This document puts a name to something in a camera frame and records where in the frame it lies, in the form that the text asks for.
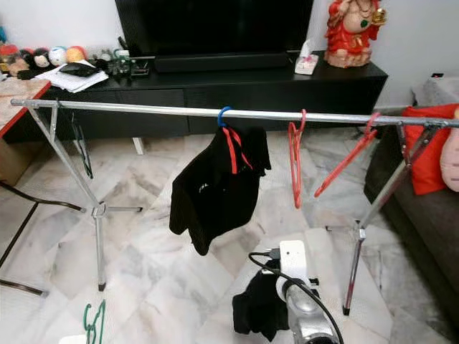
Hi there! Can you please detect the pink cat pillow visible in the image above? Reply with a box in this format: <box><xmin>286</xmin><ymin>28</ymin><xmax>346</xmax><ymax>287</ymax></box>
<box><xmin>441</xmin><ymin>125</ymin><xmax>459</xmax><ymax>192</ymax></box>

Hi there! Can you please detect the black television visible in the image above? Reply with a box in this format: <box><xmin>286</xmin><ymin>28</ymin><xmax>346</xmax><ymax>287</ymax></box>
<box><xmin>115</xmin><ymin>0</ymin><xmax>315</xmax><ymax>57</ymax></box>

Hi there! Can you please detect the silver metal clothes rack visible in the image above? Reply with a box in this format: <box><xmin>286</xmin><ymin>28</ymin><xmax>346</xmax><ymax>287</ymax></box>
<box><xmin>20</xmin><ymin>99</ymin><xmax>459</xmax><ymax>316</ymax></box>

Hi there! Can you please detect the black thin hanger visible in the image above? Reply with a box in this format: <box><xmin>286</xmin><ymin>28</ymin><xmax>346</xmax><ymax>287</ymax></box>
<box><xmin>70</xmin><ymin>111</ymin><xmax>95</xmax><ymax>180</ymax></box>

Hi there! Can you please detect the green circuit board device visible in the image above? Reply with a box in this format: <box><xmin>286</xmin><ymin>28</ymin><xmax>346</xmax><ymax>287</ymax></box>
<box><xmin>99</xmin><ymin>49</ymin><xmax>151</xmax><ymax>78</ymax></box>

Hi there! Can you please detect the black wallet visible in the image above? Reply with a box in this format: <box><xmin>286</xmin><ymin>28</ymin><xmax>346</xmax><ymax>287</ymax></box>
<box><xmin>59</xmin><ymin>63</ymin><xmax>100</xmax><ymax>78</ymax></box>

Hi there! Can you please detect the blue plastic hanger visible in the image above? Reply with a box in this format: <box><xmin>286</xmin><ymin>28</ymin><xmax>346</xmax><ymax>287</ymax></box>
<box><xmin>217</xmin><ymin>106</ymin><xmax>234</xmax><ymax>128</ymax></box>

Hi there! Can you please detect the orange round toy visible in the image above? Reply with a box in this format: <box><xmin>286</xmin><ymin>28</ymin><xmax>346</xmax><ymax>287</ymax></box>
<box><xmin>66</xmin><ymin>45</ymin><xmax>87</xmax><ymax>64</ymax></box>

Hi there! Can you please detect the red cushion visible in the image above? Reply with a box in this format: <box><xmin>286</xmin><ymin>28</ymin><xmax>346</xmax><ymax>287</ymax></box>
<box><xmin>402</xmin><ymin>104</ymin><xmax>459</xmax><ymax>196</ymax></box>

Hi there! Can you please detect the black TV cabinet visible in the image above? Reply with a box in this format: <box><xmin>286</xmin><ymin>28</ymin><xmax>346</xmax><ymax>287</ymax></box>
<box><xmin>14</xmin><ymin>61</ymin><xmax>389</xmax><ymax>140</ymax></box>

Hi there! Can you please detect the white round toy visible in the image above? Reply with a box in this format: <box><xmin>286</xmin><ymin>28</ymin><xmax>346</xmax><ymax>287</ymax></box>
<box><xmin>49</xmin><ymin>47</ymin><xmax>67</xmax><ymax>67</ymax></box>

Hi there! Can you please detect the red-lid jar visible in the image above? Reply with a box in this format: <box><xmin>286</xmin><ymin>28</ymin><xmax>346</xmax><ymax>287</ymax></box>
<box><xmin>0</xmin><ymin>44</ymin><xmax>21</xmax><ymax>76</ymax></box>

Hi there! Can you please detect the black shirt yellow-green print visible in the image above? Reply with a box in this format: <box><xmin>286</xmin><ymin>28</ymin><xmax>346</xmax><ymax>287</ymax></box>
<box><xmin>232</xmin><ymin>269</ymin><xmax>291</xmax><ymax>342</ymax></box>

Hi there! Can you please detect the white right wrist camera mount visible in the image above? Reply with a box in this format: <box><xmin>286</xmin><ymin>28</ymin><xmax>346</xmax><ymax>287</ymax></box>
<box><xmin>278</xmin><ymin>240</ymin><xmax>311</xmax><ymax>284</ymax></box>

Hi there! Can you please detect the green plastic hanger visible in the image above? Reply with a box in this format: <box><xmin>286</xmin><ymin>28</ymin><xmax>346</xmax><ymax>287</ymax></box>
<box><xmin>82</xmin><ymin>300</ymin><xmax>108</xmax><ymax>344</ymax></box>

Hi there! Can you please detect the black soundbar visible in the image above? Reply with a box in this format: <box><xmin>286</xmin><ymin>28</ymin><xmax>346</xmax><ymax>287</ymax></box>
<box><xmin>154</xmin><ymin>52</ymin><xmax>291</xmax><ymax>73</ymax></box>

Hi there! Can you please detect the red figurine statue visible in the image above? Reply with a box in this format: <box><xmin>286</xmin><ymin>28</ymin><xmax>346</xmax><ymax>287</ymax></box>
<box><xmin>324</xmin><ymin>0</ymin><xmax>388</xmax><ymax>69</ymax></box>

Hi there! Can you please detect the black round plush toy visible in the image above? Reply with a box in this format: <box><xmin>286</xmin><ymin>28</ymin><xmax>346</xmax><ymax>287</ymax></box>
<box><xmin>30</xmin><ymin>49</ymin><xmax>50</xmax><ymax>70</ymax></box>

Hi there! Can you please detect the black shirt red collar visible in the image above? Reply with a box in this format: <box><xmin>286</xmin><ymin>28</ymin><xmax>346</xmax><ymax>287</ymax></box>
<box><xmin>169</xmin><ymin>125</ymin><xmax>272</xmax><ymax>257</ymax></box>

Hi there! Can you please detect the white tissue box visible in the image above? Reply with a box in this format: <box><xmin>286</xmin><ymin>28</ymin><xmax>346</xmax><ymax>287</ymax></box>
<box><xmin>294</xmin><ymin>39</ymin><xmax>320</xmax><ymax>76</ymax></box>

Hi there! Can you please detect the dark grey sofa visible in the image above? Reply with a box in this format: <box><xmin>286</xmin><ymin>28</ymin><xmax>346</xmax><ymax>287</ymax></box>
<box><xmin>364</xmin><ymin>125</ymin><xmax>459</xmax><ymax>330</ymax></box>

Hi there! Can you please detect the lace covered side table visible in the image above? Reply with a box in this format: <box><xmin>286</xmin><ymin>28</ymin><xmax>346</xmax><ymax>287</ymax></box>
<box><xmin>412</xmin><ymin>75</ymin><xmax>459</xmax><ymax>108</ymax></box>

